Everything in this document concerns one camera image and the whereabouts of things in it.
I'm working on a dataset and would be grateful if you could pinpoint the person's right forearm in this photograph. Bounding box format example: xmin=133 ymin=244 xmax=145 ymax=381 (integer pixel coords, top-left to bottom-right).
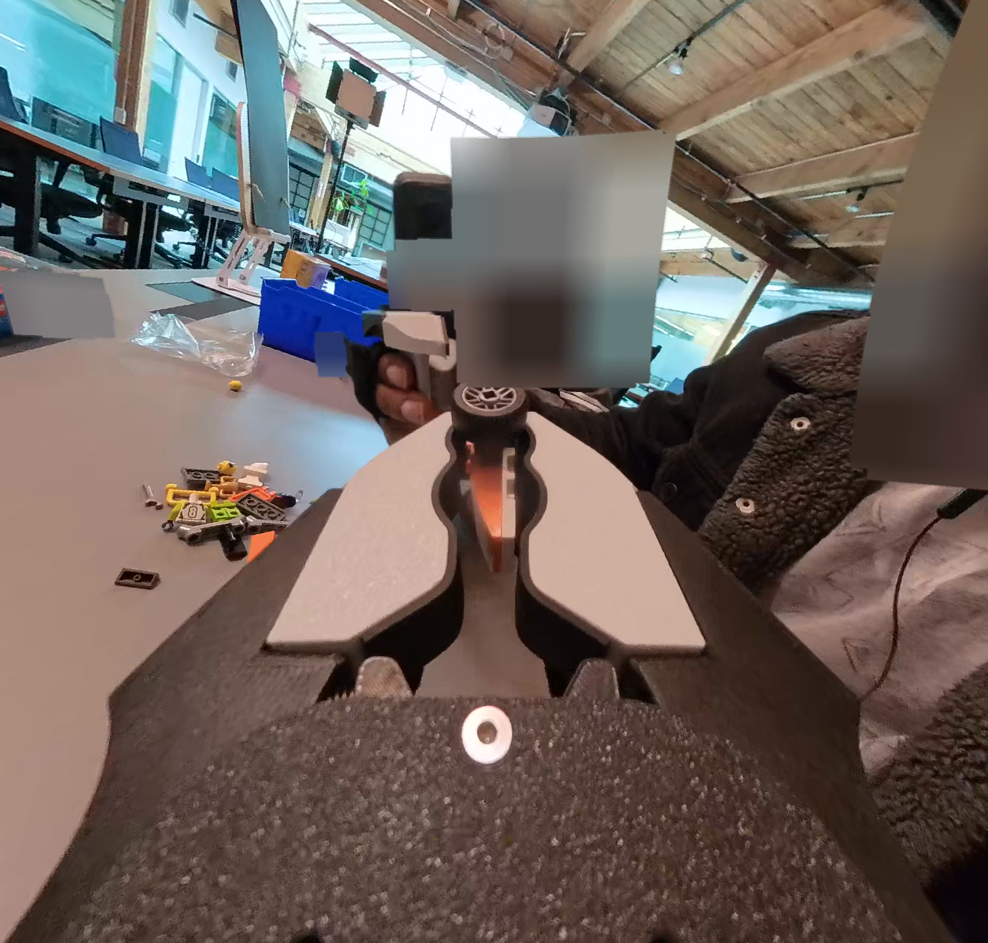
xmin=525 ymin=388 xmax=696 ymax=496

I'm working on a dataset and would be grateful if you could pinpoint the long wooden desk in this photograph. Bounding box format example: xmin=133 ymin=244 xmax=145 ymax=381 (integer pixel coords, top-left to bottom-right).
xmin=1 ymin=116 xmax=245 ymax=273

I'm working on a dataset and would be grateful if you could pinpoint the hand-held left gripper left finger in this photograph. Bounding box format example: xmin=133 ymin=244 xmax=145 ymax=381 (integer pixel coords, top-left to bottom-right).
xmin=264 ymin=416 xmax=464 ymax=685

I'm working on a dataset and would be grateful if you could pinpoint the orange lego race car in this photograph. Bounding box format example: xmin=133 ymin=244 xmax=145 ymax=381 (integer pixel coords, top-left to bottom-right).
xmin=450 ymin=382 xmax=529 ymax=577

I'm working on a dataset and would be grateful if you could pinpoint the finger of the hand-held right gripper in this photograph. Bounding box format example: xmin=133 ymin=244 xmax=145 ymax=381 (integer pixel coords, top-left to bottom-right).
xmin=382 ymin=312 xmax=461 ymax=398

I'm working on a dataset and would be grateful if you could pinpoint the person's right hand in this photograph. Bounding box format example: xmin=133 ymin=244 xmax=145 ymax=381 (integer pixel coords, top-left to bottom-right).
xmin=349 ymin=339 xmax=449 ymax=430

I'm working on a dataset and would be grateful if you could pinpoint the person's pale printed shirt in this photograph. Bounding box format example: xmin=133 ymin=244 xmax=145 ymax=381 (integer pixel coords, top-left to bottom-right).
xmin=769 ymin=481 xmax=988 ymax=777

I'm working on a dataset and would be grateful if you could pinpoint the black drawstring cord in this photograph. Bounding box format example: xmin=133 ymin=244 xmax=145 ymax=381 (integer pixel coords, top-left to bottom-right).
xmin=854 ymin=488 xmax=988 ymax=716

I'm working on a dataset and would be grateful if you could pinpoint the blue plastic bin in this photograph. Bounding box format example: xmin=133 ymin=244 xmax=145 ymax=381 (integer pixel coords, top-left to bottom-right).
xmin=258 ymin=257 xmax=392 ymax=367

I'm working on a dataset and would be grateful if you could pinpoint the clear plastic bag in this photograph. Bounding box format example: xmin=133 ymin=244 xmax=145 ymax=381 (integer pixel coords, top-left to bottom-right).
xmin=130 ymin=309 xmax=262 ymax=378

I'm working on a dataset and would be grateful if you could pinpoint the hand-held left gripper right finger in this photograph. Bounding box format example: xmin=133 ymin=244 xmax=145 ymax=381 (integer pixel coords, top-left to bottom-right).
xmin=518 ymin=419 xmax=708 ymax=685

